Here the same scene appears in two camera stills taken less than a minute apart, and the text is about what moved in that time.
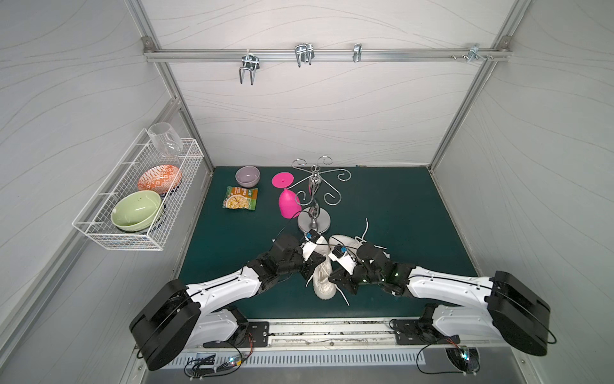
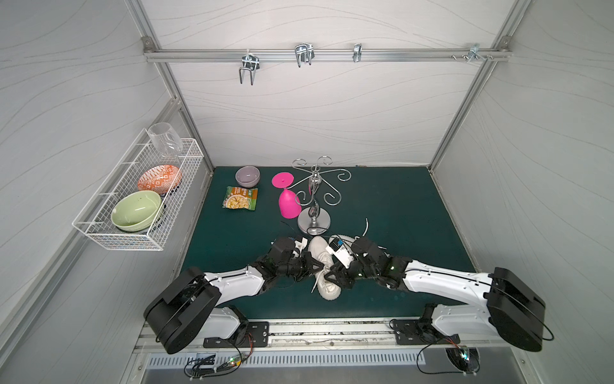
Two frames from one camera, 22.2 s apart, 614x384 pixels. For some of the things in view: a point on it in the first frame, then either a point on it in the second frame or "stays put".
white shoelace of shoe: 361,239 stays put
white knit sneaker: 323,287 stays put
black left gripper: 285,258 stays put
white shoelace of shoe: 328,275 to 318,274
